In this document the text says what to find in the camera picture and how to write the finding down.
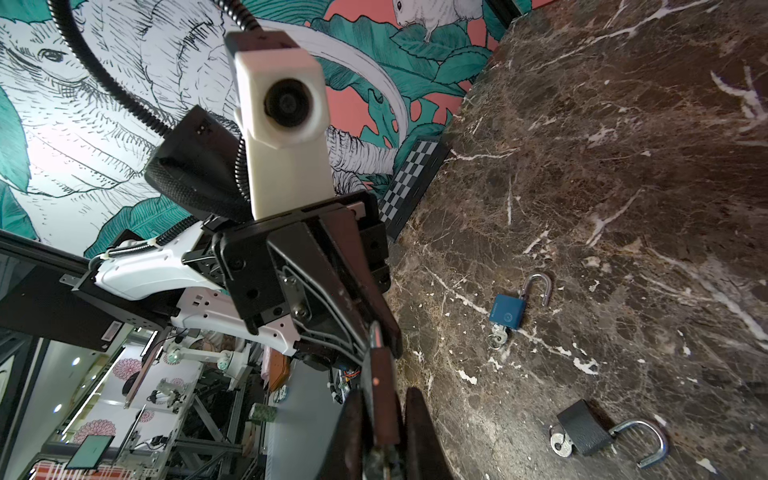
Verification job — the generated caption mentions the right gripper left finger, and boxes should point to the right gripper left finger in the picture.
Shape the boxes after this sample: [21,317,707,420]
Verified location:
[316,390,368,480]

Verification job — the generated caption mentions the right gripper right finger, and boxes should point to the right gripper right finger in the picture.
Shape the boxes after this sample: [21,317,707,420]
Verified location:
[404,387,453,480]

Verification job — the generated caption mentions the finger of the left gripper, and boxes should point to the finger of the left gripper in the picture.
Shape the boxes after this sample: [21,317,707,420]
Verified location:
[320,207,402,359]
[266,221,368,367]

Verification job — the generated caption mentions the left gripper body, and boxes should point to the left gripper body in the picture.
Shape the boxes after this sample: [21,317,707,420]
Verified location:
[212,191,390,360]

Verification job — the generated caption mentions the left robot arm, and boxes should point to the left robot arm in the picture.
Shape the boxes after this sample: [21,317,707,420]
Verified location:
[68,107,403,369]

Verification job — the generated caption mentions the checkerboard calibration board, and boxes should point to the checkerboard calibration board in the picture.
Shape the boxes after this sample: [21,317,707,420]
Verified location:
[379,137,449,242]

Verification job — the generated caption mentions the middle black padlock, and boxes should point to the middle black padlock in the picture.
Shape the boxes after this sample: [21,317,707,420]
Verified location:
[549,400,670,469]

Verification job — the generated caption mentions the left blue padlock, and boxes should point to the left blue padlock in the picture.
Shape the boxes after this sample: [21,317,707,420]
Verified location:
[489,272,553,350]

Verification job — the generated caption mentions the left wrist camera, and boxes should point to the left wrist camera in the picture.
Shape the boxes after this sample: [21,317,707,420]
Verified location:
[224,29,334,220]

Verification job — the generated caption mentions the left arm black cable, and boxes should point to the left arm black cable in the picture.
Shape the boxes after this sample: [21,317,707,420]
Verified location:
[46,0,265,241]

